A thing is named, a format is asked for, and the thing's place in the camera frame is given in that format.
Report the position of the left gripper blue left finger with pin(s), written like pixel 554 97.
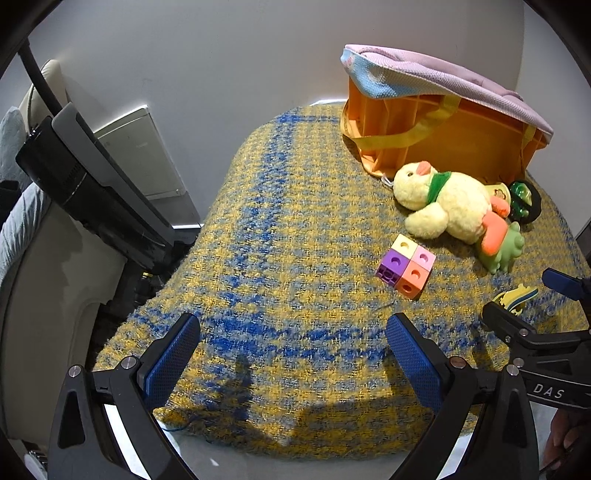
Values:
pixel 83 444

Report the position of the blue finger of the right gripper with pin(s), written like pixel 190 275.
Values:
pixel 505 325
pixel 564 284

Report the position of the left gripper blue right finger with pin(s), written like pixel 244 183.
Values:
pixel 504 442

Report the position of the yellow blue strap toy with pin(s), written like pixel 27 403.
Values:
pixel 514 300

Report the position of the green rubber frog toy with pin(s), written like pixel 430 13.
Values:
pixel 511 248

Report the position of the colourful cube block toy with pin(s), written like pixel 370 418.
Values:
pixel 406 267

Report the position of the yellow plush duck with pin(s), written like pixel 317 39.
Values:
pixel 453 203

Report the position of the person's hand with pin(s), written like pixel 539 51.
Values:
pixel 565 428

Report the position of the orange plastic basket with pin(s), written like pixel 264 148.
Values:
pixel 449 132

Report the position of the yellow blue woven blanket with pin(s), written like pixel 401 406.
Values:
pixel 293 359

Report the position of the black grey device stand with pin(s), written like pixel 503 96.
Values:
pixel 64 158

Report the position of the white wall panel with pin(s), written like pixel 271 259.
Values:
pixel 135 144

